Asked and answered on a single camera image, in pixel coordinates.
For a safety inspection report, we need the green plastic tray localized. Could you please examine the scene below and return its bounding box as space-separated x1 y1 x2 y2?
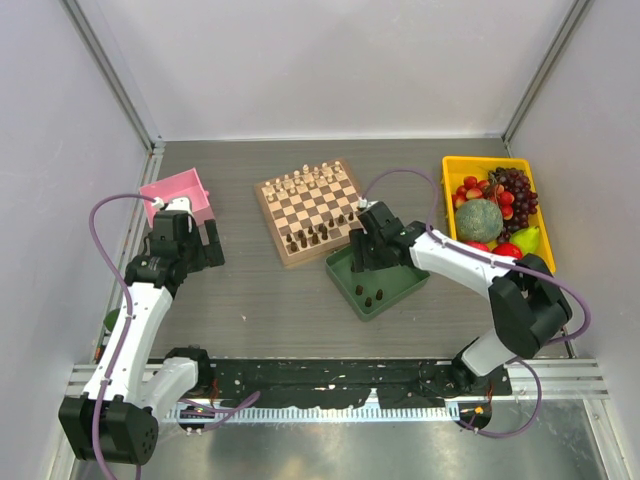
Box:
325 247 430 322

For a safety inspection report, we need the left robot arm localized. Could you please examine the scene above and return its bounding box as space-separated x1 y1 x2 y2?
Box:
58 210 225 467

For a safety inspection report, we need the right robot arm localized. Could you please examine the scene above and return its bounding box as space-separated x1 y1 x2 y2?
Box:
350 199 572 395

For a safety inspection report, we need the light chess pieces row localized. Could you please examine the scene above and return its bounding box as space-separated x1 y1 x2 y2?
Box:
257 160 352 202

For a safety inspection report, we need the pink plastic box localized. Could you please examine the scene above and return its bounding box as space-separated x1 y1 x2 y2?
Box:
139 168 214 226

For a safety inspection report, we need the wooden chessboard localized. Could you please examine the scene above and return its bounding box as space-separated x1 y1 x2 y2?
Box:
254 159 361 267

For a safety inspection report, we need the red pink apple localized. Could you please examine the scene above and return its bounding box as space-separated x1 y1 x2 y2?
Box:
465 241 491 252

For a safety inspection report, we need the green melon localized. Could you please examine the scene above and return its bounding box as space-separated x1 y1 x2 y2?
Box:
454 199 503 243

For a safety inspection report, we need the red cherries cluster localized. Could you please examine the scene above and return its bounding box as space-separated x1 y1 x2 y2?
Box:
451 175 515 220

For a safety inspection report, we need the purple grape bunch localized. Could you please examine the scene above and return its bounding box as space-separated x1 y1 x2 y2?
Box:
482 167 539 240

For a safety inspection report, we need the green pear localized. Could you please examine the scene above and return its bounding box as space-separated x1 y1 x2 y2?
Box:
510 226 541 256

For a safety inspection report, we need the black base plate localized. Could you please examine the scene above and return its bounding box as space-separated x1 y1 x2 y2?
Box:
205 359 512 410

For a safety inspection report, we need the aluminium frame rail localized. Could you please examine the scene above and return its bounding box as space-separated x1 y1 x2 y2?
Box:
62 357 611 426

